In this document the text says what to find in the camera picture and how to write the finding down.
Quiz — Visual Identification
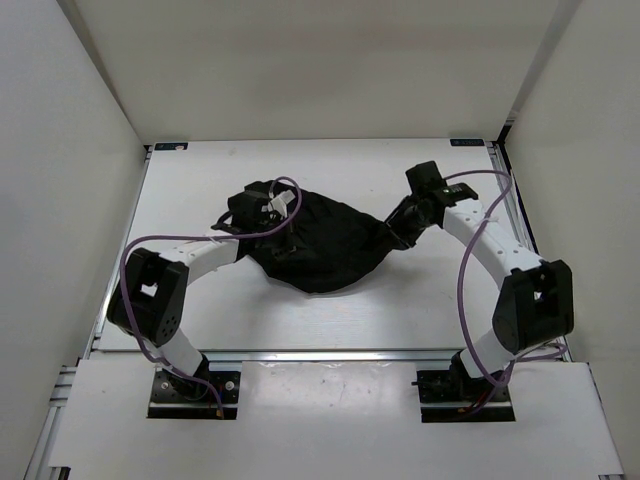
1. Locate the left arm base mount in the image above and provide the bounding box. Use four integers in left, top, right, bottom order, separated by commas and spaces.
147, 364, 241, 420

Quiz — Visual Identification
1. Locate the right blue corner label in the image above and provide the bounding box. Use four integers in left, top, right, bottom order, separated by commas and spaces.
450, 138, 485, 148

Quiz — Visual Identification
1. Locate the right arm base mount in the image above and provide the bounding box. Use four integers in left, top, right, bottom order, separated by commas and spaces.
411, 370, 516, 423

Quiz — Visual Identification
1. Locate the left blue corner label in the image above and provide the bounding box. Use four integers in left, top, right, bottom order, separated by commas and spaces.
154, 142, 189, 151

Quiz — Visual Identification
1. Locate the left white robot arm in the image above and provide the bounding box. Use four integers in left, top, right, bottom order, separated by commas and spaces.
106, 176, 303, 400

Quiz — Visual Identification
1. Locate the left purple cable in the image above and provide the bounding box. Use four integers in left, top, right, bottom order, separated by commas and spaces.
119, 174, 304, 419

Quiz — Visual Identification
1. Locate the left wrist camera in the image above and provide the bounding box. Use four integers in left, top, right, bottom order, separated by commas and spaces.
227, 181, 271, 223

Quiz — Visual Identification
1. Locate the black skirt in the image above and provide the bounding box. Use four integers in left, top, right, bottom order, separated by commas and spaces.
239, 190, 399, 293

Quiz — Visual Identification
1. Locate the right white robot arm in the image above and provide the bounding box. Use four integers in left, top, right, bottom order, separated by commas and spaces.
385, 183, 574, 400

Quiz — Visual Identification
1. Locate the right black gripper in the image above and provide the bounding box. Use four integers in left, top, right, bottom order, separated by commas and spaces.
375, 196, 435, 252

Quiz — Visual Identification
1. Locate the purple cable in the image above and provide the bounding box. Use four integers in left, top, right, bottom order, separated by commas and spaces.
119, 174, 304, 419
439, 169, 569, 416

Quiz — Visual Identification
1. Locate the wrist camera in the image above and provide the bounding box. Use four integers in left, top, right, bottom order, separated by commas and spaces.
405, 161, 447, 196
227, 181, 271, 223

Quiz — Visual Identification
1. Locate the blue corner label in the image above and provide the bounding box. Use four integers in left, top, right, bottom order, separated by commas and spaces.
450, 138, 485, 148
154, 142, 189, 151

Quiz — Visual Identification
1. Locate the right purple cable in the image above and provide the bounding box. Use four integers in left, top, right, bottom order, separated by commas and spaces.
439, 169, 569, 416

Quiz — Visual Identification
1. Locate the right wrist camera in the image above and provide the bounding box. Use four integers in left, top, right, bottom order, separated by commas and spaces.
405, 161, 447, 196

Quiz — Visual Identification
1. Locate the white front cover panel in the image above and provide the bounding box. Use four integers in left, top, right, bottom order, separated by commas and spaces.
50, 359, 623, 479

